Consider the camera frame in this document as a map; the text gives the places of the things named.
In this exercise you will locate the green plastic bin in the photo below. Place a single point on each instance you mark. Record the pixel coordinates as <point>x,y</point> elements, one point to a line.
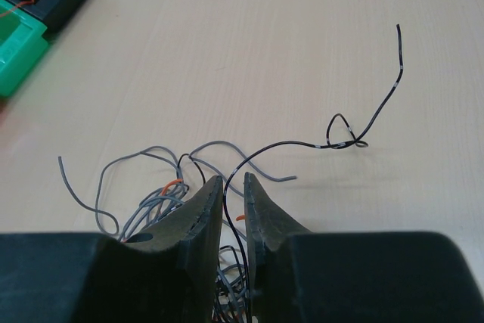
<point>22,44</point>

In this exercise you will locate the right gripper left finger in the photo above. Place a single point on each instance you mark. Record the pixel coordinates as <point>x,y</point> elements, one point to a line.
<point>165,273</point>

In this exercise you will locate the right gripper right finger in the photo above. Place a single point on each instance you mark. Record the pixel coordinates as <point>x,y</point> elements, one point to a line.
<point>297,275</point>

